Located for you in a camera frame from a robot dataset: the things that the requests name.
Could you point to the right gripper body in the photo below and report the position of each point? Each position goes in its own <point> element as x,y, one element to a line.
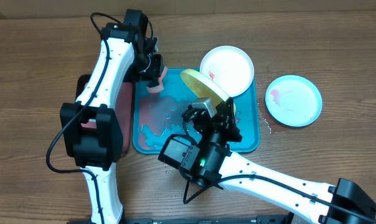
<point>226,135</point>

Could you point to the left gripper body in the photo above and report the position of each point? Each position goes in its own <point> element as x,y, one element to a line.
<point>150,68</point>

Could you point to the red and green sponge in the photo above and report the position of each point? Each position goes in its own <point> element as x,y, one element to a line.
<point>156,87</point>

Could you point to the yellow-green plate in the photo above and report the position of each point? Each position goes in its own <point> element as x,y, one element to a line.
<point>208,92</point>

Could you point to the white plate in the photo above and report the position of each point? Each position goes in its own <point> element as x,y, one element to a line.
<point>230,68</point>

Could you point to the light blue plate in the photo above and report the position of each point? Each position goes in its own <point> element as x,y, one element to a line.
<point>293,101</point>

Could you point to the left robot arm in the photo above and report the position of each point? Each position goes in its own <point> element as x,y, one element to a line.
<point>90,129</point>

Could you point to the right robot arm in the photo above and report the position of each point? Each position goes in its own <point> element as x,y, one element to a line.
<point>210,163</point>

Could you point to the teal plastic tray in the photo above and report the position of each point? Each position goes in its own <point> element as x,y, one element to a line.
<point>158,115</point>

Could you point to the black tray with red mat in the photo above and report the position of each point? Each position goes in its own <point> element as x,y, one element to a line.
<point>123,109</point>

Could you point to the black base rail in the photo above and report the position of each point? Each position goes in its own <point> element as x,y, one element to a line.
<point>261,219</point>

